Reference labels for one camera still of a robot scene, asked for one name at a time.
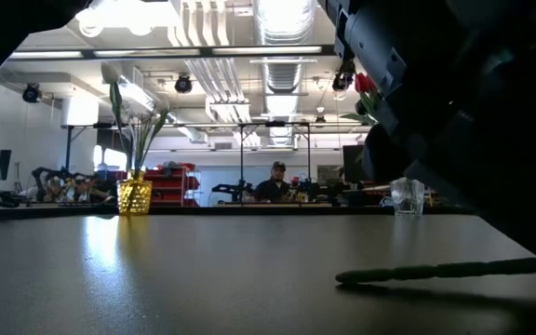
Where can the red storage shelf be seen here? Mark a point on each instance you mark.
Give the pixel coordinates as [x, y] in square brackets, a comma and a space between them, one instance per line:
[170, 183]

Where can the green stem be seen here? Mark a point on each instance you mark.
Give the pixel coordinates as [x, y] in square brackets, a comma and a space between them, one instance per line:
[435, 271]

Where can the person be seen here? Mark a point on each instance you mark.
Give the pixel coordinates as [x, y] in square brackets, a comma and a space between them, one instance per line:
[272, 188]

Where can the black ceiling spotlight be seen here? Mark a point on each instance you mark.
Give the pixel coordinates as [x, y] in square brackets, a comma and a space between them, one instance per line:
[183, 84]
[342, 79]
[31, 94]

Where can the black background robot arm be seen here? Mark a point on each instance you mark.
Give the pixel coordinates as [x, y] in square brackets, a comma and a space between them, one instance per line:
[305, 191]
[44, 179]
[231, 190]

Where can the black background station frame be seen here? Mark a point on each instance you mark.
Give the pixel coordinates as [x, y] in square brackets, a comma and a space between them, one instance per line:
[241, 153]

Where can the red artificial tulip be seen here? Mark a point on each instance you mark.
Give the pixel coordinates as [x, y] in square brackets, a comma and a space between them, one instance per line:
[372, 84]
[361, 83]

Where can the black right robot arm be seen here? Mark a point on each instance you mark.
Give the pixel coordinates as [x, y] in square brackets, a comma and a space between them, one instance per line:
[482, 116]

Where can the clear glass vase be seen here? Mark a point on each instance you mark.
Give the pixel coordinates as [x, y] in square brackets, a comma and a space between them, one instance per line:
[407, 200]

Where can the yellow glass vase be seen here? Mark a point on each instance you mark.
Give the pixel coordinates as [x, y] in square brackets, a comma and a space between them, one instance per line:
[134, 197]

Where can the silver ventilation duct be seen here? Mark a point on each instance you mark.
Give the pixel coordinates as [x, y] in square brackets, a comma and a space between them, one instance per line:
[284, 28]

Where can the red tulip with green stem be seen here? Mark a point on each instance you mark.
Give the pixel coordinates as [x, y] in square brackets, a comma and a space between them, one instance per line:
[361, 108]

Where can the black table mat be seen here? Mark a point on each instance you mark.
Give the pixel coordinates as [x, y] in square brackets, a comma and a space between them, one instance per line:
[203, 279]

